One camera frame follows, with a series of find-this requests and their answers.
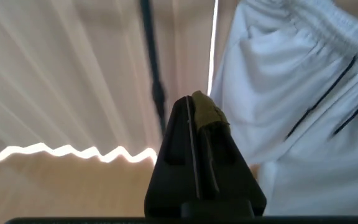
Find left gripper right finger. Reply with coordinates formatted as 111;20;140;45
197;121;268;218

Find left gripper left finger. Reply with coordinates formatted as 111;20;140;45
144;95;200;218

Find black clothes rack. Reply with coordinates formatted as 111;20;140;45
138;0;168;136

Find pale grey shorts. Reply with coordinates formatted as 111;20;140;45
209;0;358;217

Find green garment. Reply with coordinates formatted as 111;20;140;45
191;90;231;133

